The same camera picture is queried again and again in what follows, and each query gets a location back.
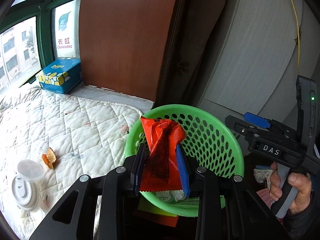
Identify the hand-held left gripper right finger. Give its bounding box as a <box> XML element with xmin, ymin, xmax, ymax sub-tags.
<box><xmin>175</xmin><ymin>144</ymin><xmax>290</xmax><ymax>240</ymax></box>

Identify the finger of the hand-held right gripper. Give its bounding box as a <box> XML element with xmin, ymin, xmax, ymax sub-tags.
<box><xmin>244</xmin><ymin>112</ymin><xmax>272</xmax><ymax>130</ymax></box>
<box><xmin>224</xmin><ymin>115</ymin><xmax>253</xmax><ymax>140</ymax></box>

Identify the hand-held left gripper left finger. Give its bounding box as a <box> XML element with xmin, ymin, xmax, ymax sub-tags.
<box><xmin>29</xmin><ymin>142</ymin><xmax>148</xmax><ymax>240</ymax></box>

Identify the red snack wrapper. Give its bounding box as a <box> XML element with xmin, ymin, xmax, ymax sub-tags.
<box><xmin>139</xmin><ymin>116</ymin><xmax>187</xmax><ymax>193</ymax></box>

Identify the green perforated plastic basket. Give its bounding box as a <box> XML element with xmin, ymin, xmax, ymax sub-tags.
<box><xmin>124</xmin><ymin>104</ymin><xmax>245</xmax><ymax>217</ymax></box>

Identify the orange peel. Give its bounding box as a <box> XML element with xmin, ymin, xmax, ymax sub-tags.
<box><xmin>41</xmin><ymin>147</ymin><xmax>57</xmax><ymax>170</ymax></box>

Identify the white plastic cup lid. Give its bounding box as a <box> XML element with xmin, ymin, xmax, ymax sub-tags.
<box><xmin>11</xmin><ymin>175</ymin><xmax>39</xmax><ymax>212</ymax></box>

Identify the person's right forearm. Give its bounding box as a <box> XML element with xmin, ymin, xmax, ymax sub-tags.
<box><xmin>282</xmin><ymin>192</ymin><xmax>320</xmax><ymax>240</ymax></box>

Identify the person's right hand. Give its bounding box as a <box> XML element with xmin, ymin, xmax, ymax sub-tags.
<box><xmin>269</xmin><ymin>161</ymin><xmax>313</xmax><ymax>217</ymax></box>

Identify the crumpled white tissue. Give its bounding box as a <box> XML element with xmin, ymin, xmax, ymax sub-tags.
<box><xmin>172</xmin><ymin>190</ymin><xmax>187</xmax><ymax>202</ymax></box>

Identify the square white packet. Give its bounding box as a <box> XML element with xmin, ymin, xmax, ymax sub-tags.
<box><xmin>155</xmin><ymin>191</ymin><xmax>173</xmax><ymax>203</ymax></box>

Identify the white patterned cloth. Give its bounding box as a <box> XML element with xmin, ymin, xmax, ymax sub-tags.
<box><xmin>254</xmin><ymin>165</ymin><xmax>274</xmax><ymax>188</ymax></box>

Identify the orange flat box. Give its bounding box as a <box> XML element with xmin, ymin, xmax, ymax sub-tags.
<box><xmin>134</xmin><ymin>197</ymin><xmax>180</xmax><ymax>228</ymax></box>

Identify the pink cloth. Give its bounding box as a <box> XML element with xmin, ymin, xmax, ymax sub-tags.
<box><xmin>256</xmin><ymin>189</ymin><xmax>273</xmax><ymax>205</ymax></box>

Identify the white wood-grain board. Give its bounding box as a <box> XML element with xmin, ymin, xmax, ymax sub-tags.
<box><xmin>197</xmin><ymin>0</ymin><xmax>304</xmax><ymax>120</ymax></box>

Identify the white quilted mattress pad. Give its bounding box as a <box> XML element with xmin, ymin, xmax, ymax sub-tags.
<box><xmin>0</xmin><ymin>85</ymin><xmax>143</xmax><ymax>240</ymax></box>

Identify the dark floral panel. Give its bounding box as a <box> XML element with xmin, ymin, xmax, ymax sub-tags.
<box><xmin>155</xmin><ymin>0</ymin><xmax>227</xmax><ymax>108</ymax></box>

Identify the blue tissue box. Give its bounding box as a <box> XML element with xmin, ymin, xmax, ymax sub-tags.
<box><xmin>35</xmin><ymin>57</ymin><xmax>84</xmax><ymax>95</ymax></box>

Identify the brown wooden headboard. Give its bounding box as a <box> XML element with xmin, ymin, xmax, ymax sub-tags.
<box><xmin>79</xmin><ymin>0</ymin><xmax>190</xmax><ymax>103</ymax></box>

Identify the white window poster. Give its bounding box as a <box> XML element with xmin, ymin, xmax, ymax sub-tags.
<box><xmin>54</xmin><ymin>0</ymin><xmax>80</xmax><ymax>58</ymax></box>

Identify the yellow cable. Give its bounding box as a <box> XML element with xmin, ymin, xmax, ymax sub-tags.
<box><xmin>285</xmin><ymin>0</ymin><xmax>302</xmax><ymax>75</ymax></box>

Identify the green window frame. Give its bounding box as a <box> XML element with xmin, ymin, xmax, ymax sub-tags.
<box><xmin>0</xmin><ymin>0</ymin><xmax>85</xmax><ymax>85</ymax></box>

